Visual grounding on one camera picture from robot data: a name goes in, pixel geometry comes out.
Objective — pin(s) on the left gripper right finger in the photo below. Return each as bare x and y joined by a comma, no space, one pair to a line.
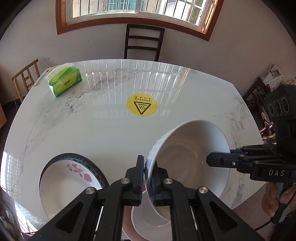
181,202

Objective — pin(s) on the white bowl rabbit pink base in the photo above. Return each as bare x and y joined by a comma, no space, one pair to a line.
182,152

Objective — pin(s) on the green tissue pack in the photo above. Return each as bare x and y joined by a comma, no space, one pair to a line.
63,77

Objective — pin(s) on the yellow warning sticker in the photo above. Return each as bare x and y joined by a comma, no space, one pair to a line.
142,104

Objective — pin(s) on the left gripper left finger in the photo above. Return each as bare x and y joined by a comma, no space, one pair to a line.
111,201

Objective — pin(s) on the pink bowl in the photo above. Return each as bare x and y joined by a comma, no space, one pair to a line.
127,226

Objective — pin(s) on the person right hand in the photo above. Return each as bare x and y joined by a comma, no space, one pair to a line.
270,203

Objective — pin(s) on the white plate pink roses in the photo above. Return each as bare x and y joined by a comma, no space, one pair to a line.
63,180

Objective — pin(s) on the dark wooden chair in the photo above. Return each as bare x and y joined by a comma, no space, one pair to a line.
143,42

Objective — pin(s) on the blue floral plate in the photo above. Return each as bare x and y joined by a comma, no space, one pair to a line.
76,158

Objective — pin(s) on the brown framed window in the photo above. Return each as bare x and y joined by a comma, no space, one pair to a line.
193,17

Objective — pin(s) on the light wooden chair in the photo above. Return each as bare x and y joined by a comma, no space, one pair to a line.
27,78

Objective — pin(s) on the white bowl Dog print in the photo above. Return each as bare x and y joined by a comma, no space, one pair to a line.
148,224

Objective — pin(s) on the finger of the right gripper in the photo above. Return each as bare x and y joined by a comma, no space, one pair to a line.
224,160

